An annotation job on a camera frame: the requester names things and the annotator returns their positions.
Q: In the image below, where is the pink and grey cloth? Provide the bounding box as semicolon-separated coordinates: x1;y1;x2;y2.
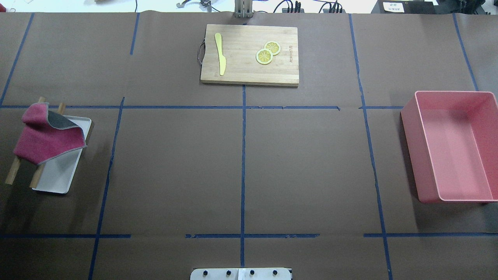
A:
14;102;87;165

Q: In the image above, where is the lemon slice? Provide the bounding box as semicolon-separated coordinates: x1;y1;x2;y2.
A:
264;41;282;56
255;48;274;65

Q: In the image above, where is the bamboo cutting board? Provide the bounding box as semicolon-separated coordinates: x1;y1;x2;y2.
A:
200;24;300;87

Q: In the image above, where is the yellow plastic knife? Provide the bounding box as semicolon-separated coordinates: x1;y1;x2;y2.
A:
214;33;226;76

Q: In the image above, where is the white towel rack tray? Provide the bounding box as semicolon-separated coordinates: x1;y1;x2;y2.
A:
33;115;92;194

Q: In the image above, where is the pink plastic bin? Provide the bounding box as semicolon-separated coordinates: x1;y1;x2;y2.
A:
401;91;498;203

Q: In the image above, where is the aluminium camera post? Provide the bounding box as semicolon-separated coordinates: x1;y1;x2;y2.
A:
234;0;254;18

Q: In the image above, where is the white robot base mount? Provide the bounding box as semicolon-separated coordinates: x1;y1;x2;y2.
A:
190;267;293;280

